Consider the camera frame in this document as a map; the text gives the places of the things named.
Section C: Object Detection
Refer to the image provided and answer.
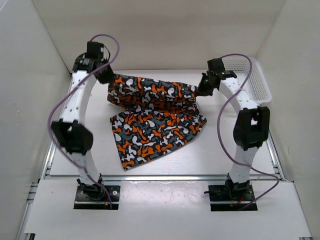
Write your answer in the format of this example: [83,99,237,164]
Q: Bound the purple cable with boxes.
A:
[47,34,120,210]
[216,52,280,211]

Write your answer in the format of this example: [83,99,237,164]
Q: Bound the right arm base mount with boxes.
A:
[203,184,255,212]

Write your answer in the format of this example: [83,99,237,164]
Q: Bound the white plastic basket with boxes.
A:
[222,55,272,104]

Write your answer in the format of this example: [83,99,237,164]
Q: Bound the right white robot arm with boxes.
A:
[198,58,270,200]

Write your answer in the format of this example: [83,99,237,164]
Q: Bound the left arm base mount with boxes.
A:
[73,184,121,210]

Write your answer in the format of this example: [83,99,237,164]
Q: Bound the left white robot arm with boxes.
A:
[50,41,114,201]

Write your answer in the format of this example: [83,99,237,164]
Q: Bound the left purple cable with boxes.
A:
[47,34,120,210]

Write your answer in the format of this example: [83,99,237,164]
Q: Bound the orange camouflage shorts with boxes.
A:
[107,74,207,171]

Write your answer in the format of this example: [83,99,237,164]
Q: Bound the front aluminium rail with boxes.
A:
[102,174,227,181]

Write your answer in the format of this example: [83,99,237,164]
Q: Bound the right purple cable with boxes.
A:
[216,52,280,211]

